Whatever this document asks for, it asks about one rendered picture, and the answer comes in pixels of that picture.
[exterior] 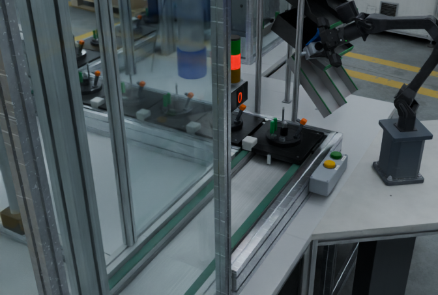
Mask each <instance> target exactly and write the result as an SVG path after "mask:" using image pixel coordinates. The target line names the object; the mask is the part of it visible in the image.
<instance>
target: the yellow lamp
mask: <svg viewBox="0 0 438 295"><path fill-rule="evenodd" d="M240 80H241V68H239V69H236V70H231V83H238V82H239V81H240Z"/></svg>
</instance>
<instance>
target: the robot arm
mask: <svg viewBox="0 0 438 295"><path fill-rule="evenodd" d="M335 9H336V11H337V13H338V15H339V17H340V20H341V22H343V23H345V24H347V23H350V22H352V21H355V22H353V23H351V24H349V25H346V26H345V27H342V28H337V29H334V30H333V29H330V24H329V21H328V20H327V19H326V18H324V17H322V16H320V17H318V18H317V24H318V26H319V27H320V28H317V32H316V34H315V36H314V37H313V38H312V39H311V40H310V41H309V42H308V43H307V44H306V46H307V45H308V44H309V43H310V42H318V41H320V40H321V43H322V45H324V46H326V45H327V47H328V49H329V50H328V51H326V50H323V51H322V52H319V53H316V54H314V55H311V56H310V58H316V57H326V58H327V59H329V61H330V65H331V66H334V67H336V68H337V67H340V66H341V65H342V61H341V59H340V56H338V55H337V54H336V52H335V50H334V48H339V46H341V45H343V44H348V43H349V42H350V41H352V40H355V39H357V38H360V37H362V39H363V41H366V39H367V37H368V35H369V34H374V33H380V32H383V31H386V30H391V29H392V30H393V29H425V30H426V31H427V32H428V33H429V35H430V36H431V37H432V39H433V40H434V41H435V42H436V45H435V47H434V49H433V51H432V53H431V55H430V56H429V57H428V59H427V61H426V62H425V63H424V65H423V66H422V67H421V69H420V70H419V71H418V73H417V74H416V76H415V77H414V78H413V80H412V81H411V82H410V84H408V85H406V84H403V85H402V86H401V88H400V90H399V91H398V92H397V93H396V95H395V96H394V98H395V100H394V106H395V108H396V109H397V110H398V115H399V118H398V122H396V123H394V125H395V127H397V129H398V130H399V131H400V132H414V131H417V129H416V127H415V119H416V111H417V109H418V107H419V105H420V104H419V103H418V102H417V101H416V100H415V96H416V94H417V92H418V90H419V88H420V87H421V86H422V84H423V83H424V82H425V80H426V79H427V78H428V76H430V74H431V72H432V71H433V69H434V68H435V67H436V66H437V64H438V19H437V18H436V17H434V16H432V15H427V16H394V17H392V16H387V15H384V14H377V13H373V14H367V13H363V12H361V13H359V12H358V10H357V7H356V4H355V2H354V0H352V1H349V2H345V3H343V4H341V5H339V6H337V7H336V8H335Z"/></svg>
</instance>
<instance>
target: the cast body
mask: <svg viewBox="0 0 438 295"><path fill-rule="evenodd" d="M323 50H324V49H323V45H322V43H321V41H318V42H310V43H309V44H308V45H307V46H305V47H304V49H303V52H300V53H299V56H300V57H301V56H305V58H306V60H308V59H315V58H310V56H311V55H314V54H316V53H319V52H322V51H323Z"/></svg>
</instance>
